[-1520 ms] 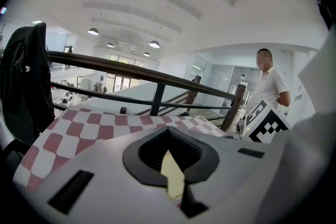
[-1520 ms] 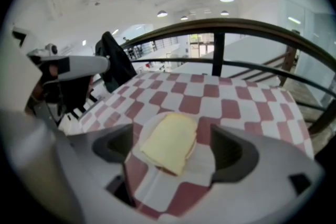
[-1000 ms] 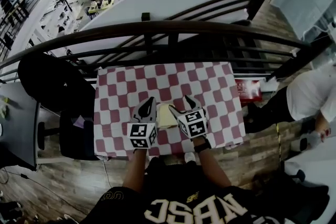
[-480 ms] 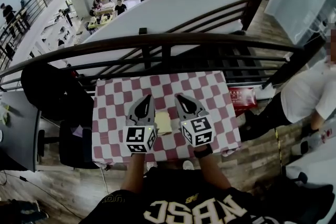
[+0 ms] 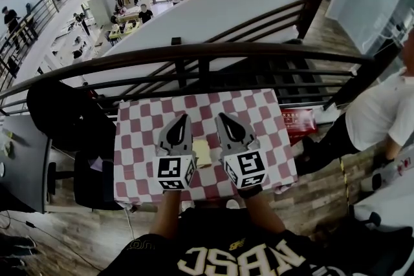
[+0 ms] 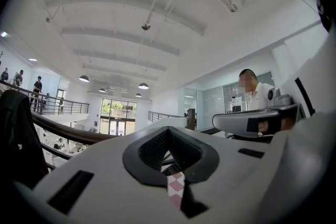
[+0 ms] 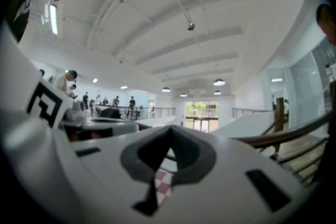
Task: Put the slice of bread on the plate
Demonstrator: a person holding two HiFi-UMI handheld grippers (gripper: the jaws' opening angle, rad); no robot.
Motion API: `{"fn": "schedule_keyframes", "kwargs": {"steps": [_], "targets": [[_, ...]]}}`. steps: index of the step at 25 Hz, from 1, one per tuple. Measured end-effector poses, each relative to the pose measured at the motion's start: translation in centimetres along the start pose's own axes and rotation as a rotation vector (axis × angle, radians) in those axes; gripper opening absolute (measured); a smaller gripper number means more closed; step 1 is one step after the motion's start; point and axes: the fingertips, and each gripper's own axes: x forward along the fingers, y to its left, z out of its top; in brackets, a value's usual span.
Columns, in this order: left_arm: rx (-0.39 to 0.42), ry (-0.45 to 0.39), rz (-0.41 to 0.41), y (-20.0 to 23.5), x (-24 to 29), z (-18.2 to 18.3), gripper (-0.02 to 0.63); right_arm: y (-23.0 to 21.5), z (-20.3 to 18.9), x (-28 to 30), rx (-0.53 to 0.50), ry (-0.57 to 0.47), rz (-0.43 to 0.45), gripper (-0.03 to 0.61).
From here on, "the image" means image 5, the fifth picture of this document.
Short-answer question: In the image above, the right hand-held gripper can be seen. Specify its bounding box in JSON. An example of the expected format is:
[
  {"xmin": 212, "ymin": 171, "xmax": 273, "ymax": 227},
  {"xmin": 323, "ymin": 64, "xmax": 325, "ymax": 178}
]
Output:
[{"xmin": 214, "ymin": 112, "xmax": 270, "ymax": 189}]

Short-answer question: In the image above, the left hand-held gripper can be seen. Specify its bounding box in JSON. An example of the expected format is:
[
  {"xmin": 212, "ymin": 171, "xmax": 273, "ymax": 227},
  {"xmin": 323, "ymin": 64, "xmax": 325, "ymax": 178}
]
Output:
[{"xmin": 153, "ymin": 113, "xmax": 198, "ymax": 192}]

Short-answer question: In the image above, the pale slice of bread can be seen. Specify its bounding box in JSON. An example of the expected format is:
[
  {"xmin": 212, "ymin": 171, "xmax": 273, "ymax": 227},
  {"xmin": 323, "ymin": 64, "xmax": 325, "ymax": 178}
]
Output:
[{"xmin": 192, "ymin": 138, "xmax": 213, "ymax": 169}]

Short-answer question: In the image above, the person's right forearm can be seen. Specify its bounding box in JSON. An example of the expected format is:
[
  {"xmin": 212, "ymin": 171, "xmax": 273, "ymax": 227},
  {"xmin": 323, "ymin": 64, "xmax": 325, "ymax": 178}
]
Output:
[{"xmin": 241, "ymin": 193, "xmax": 287, "ymax": 234}]

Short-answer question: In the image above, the person's left forearm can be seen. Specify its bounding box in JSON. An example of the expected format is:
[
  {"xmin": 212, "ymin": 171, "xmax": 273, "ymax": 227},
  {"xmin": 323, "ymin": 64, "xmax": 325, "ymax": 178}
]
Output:
[{"xmin": 149, "ymin": 189, "xmax": 182, "ymax": 237}]

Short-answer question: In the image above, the red white checked tablecloth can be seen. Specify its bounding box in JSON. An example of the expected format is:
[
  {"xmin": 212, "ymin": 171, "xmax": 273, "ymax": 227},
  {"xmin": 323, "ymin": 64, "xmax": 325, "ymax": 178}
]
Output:
[{"xmin": 113, "ymin": 89, "xmax": 299, "ymax": 205}]

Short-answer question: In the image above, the black wristband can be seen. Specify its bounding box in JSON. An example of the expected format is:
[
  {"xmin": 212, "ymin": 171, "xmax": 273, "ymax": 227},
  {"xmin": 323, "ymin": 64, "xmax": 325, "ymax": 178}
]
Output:
[{"xmin": 237, "ymin": 184, "xmax": 264, "ymax": 200}]

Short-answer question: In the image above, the red flat box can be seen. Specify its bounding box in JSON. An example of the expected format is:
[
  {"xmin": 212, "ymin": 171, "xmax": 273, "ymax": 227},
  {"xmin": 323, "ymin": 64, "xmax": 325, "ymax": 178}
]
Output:
[{"xmin": 279, "ymin": 107, "xmax": 320, "ymax": 147}]

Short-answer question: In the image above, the black metal railing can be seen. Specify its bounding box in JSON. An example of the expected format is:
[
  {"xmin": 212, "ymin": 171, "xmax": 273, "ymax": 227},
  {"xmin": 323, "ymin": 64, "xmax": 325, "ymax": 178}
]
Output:
[{"xmin": 0, "ymin": 41, "xmax": 402, "ymax": 117}]

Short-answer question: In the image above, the black office chair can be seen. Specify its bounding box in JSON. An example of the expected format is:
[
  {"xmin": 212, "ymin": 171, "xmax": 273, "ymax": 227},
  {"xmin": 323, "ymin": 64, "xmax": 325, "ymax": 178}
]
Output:
[{"xmin": 26, "ymin": 79, "xmax": 125, "ymax": 212}]

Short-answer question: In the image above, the person's black printed jersey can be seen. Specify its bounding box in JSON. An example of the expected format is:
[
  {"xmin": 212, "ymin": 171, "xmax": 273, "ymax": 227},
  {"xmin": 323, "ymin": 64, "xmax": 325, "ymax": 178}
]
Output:
[{"xmin": 96, "ymin": 206, "xmax": 414, "ymax": 276}]

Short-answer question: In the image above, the yellow work table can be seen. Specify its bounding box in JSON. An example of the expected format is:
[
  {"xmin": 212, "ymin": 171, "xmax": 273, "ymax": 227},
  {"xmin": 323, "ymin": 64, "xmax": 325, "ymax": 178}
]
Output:
[{"xmin": 107, "ymin": 19, "xmax": 143, "ymax": 43}]

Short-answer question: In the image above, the dark stair railing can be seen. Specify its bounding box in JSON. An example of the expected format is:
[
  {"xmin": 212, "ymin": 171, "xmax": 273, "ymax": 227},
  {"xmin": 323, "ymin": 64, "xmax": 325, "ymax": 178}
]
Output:
[{"xmin": 206, "ymin": 0, "xmax": 331, "ymax": 44}]

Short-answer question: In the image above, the white machine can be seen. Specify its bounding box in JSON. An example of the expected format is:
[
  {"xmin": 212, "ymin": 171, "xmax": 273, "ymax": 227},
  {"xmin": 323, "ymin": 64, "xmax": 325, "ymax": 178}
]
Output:
[{"xmin": 351, "ymin": 143, "xmax": 414, "ymax": 232}]

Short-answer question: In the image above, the black floor cable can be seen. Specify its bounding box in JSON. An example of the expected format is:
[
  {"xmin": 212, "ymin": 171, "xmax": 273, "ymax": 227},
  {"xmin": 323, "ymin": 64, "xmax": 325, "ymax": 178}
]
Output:
[{"xmin": 0, "ymin": 209, "xmax": 107, "ymax": 272}]

